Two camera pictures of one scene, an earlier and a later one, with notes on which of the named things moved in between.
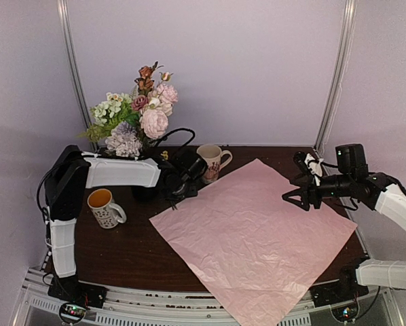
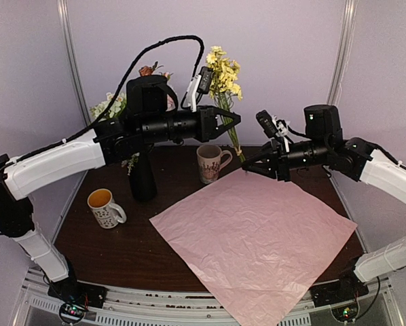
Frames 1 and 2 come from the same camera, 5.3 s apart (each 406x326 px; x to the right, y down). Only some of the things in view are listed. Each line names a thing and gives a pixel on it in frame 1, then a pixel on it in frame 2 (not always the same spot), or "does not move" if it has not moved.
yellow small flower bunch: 165,154 -> 225,74
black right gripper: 311,189 -> 282,166
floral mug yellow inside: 107,214 does not move
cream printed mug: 211,155 does not move
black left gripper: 193,192 -> 208,128
